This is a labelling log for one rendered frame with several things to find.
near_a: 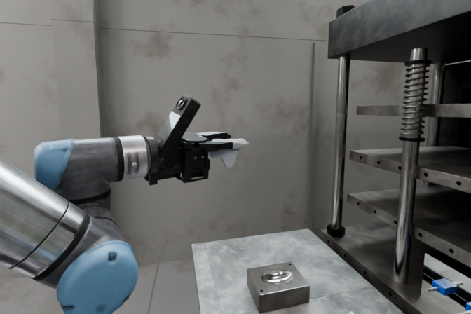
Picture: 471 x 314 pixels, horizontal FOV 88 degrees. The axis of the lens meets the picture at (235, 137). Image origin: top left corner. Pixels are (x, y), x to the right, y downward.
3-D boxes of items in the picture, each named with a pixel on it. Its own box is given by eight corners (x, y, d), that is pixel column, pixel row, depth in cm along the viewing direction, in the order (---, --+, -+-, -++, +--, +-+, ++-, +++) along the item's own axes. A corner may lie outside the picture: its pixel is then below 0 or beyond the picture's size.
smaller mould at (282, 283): (258, 313, 87) (258, 295, 86) (246, 284, 101) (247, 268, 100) (309, 302, 92) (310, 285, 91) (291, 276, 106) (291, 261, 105)
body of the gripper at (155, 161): (194, 166, 55) (139, 174, 48) (196, 129, 53) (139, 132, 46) (212, 178, 49) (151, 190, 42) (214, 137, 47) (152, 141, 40)
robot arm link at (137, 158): (113, 132, 44) (125, 144, 37) (140, 131, 46) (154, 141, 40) (115, 172, 45) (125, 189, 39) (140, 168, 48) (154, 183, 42)
